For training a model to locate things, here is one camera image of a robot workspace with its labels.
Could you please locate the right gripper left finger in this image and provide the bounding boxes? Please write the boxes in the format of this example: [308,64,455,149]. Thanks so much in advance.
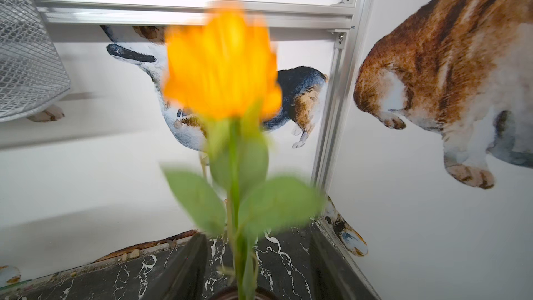
[143,234,208,300]

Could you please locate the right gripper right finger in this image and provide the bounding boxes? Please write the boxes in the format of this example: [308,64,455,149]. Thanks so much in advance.
[309,224,377,300]

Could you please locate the white wire wall basket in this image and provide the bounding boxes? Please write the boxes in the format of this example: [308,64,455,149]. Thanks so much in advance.
[1,0,71,122]

